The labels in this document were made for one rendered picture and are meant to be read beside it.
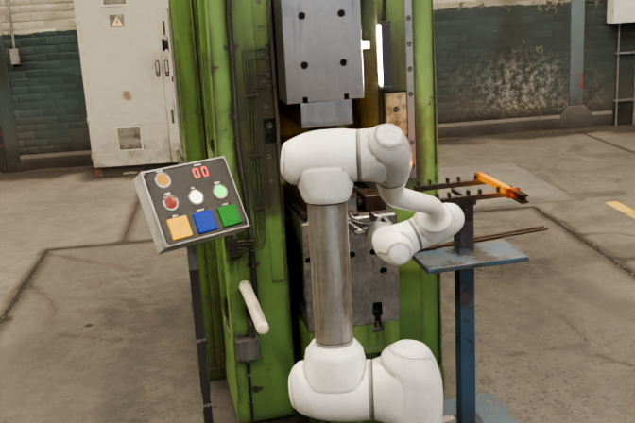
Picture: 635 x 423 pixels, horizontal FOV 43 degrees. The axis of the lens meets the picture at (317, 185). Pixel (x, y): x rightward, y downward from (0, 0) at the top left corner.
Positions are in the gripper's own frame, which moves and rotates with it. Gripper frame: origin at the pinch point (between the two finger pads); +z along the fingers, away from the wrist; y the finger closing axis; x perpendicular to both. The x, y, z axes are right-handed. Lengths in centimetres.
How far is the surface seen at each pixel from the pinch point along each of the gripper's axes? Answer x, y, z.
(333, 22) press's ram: 66, 2, 35
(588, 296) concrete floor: -99, 165, 125
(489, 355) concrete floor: -100, 82, 76
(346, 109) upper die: 32.9, 5.2, 35.0
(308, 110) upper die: 33.8, -9.5, 35.0
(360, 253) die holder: -22.9, 6.7, 29.0
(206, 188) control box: 11, -51, 23
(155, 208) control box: 9, -70, 12
